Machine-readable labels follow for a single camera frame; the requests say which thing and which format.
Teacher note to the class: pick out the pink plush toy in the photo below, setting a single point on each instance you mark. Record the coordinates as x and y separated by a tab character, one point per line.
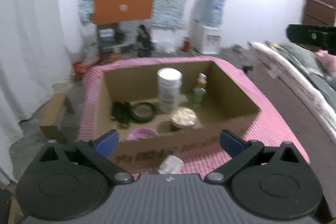
326	60

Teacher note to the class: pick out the small red bottle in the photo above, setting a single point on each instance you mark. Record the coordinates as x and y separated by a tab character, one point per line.
186	44

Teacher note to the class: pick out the white folded quilt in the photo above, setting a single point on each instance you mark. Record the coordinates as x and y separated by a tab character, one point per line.
294	77

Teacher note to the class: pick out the white curtain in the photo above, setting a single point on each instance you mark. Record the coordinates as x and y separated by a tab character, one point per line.
26	56

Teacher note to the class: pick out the pink checkered bear tablecloth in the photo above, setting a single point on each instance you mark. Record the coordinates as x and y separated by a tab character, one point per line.
262	113

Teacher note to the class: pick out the small wooden stool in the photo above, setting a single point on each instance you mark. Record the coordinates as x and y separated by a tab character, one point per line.
52	116

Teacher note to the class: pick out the purple plastic lid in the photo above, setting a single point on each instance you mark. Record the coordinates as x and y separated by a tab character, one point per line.
141	132

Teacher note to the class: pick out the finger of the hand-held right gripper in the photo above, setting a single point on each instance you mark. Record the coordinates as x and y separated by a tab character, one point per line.
304	34

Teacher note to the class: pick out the red snack package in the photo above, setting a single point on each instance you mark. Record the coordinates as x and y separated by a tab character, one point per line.
80	70

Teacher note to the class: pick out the white water dispenser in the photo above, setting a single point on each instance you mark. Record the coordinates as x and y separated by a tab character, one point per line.
206	39

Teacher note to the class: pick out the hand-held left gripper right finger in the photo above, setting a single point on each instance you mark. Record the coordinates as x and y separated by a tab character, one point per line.
231	141

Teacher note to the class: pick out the green dropper bottle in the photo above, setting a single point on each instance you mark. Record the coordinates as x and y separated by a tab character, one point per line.
199	95

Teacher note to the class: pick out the brown cardboard box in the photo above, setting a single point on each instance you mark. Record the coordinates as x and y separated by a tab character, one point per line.
199	145

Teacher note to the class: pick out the gold lid cosmetic jar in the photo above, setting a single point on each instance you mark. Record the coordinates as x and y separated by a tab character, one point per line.
183	116

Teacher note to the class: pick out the orange and dark printed carton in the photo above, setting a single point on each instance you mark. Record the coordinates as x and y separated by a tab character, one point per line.
123	7

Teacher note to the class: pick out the black tape roll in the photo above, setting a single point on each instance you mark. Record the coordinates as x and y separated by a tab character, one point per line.
135	116

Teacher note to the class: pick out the white charger plug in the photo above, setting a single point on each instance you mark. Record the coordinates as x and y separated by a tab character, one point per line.
170	163

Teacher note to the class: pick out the white supplement bottle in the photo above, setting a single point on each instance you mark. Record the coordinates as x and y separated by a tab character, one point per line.
169	92

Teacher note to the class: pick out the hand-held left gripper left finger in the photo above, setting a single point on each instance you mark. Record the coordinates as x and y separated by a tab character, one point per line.
109	141

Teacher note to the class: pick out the grey folded blanket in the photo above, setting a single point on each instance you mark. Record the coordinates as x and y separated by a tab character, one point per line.
302	56

